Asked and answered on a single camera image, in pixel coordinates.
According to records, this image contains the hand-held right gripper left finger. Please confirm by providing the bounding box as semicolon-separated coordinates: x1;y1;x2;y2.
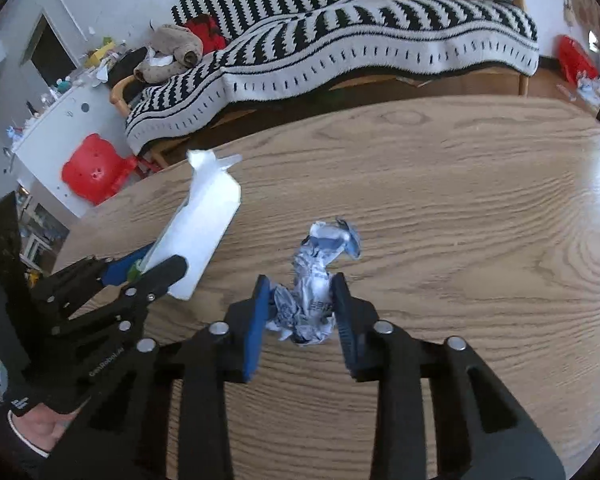
40;274;272;480

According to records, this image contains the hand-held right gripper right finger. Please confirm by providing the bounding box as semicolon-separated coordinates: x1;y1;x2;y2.
329;273;567;480

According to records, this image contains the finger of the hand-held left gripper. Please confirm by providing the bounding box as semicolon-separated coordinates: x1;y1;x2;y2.
30;244;157;321
50;255;188;341

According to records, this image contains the printed paper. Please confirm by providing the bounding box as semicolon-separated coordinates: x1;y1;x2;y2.
267;216;363;346

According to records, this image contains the white plastic bag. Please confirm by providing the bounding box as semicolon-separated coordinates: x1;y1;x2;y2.
142;149;243;302

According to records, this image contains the person's left forearm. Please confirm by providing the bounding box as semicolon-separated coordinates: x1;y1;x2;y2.
0;407;53;480

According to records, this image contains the person's left hand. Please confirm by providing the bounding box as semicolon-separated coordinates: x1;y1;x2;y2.
10;400;81;456

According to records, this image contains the cluttered shelf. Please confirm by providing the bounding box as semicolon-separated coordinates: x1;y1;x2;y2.
15;187;71;281

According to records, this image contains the red plastic stool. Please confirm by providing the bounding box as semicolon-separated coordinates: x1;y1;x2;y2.
61;133;141;206

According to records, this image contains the white cabinet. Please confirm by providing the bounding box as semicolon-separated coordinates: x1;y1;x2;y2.
7;77;131;218

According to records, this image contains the light wooden table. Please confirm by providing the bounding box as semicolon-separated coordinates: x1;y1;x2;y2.
52;95;600;480

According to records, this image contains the black cloth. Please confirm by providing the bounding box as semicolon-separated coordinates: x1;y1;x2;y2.
107;47;151;91

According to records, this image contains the yellow toy box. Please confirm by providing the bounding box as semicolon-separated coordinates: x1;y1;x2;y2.
84;42;116;68

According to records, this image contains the brown stuffed toy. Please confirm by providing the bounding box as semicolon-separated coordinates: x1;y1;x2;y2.
132;22;204;83

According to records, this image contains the red cloth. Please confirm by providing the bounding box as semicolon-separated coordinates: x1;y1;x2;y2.
182;14;228;53

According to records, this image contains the black and white striped blanket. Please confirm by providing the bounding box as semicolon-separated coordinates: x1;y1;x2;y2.
125;0;540;156

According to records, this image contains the clear bag with red print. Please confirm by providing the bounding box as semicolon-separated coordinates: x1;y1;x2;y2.
575;74;600;107

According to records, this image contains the red plastic bag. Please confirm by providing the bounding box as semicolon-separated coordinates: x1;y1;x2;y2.
558;35;600;86

